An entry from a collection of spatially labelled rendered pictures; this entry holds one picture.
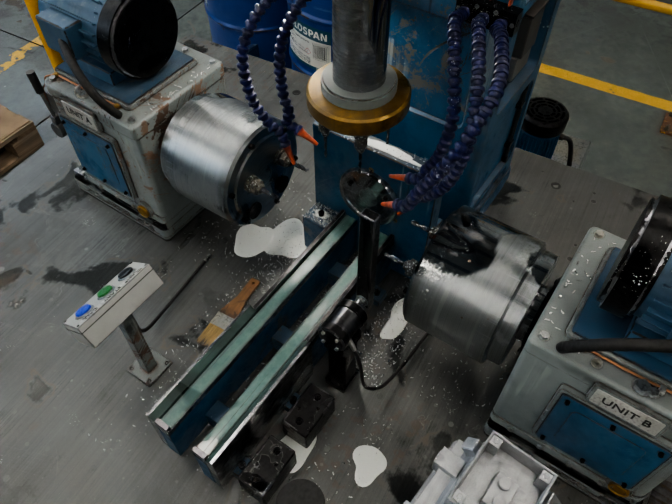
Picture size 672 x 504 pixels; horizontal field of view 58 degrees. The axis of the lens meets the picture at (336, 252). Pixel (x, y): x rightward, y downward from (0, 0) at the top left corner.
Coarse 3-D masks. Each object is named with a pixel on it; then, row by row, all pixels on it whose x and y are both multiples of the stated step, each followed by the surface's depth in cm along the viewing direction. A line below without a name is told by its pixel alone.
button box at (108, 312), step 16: (144, 272) 110; (112, 288) 108; (128, 288) 108; (144, 288) 110; (96, 304) 107; (112, 304) 106; (128, 304) 108; (80, 320) 104; (96, 320) 104; (112, 320) 106; (80, 336) 105; (96, 336) 104
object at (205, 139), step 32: (224, 96) 131; (192, 128) 124; (224, 128) 122; (256, 128) 122; (192, 160) 124; (224, 160) 120; (256, 160) 125; (288, 160) 130; (192, 192) 128; (224, 192) 122; (256, 192) 126
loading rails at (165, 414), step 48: (336, 240) 135; (384, 240) 135; (288, 288) 127; (336, 288) 127; (240, 336) 120; (288, 336) 128; (192, 384) 114; (240, 384) 126; (288, 384) 117; (192, 432) 117; (240, 432) 107
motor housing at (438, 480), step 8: (456, 440) 94; (456, 448) 92; (464, 456) 91; (432, 472) 92; (440, 472) 89; (432, 480) 88; (440, 480) 88; (448, 480) 88; (456, 480) 88; (424, 488) 88; (432, 488) 88; (440, 488) 88; (448, 488) 87; (416, 496) 89; (424, 496) 87; (432, 496) 87; (440, 496) 87
